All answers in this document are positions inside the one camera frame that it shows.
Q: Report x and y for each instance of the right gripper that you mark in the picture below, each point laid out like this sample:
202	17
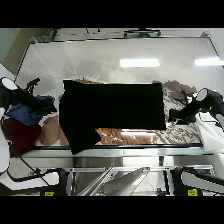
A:
182	116

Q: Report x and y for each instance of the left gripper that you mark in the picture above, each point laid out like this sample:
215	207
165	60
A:
45	106

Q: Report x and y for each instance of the black T-shirt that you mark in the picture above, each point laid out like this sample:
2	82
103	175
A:
113	106

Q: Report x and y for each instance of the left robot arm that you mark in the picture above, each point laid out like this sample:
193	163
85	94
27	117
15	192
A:
3	150

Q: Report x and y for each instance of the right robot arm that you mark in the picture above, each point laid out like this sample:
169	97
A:
213	100

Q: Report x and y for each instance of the blue garment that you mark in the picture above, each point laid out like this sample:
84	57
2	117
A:
23	115

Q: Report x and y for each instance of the white garment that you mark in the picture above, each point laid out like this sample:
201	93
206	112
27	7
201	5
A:
210	133

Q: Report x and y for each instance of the dark red garment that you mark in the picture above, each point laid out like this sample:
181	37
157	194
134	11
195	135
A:
21	136

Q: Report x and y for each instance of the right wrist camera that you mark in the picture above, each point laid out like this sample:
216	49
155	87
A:
188	98

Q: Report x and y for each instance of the silver frame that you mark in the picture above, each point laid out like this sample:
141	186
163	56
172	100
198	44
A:
126	181

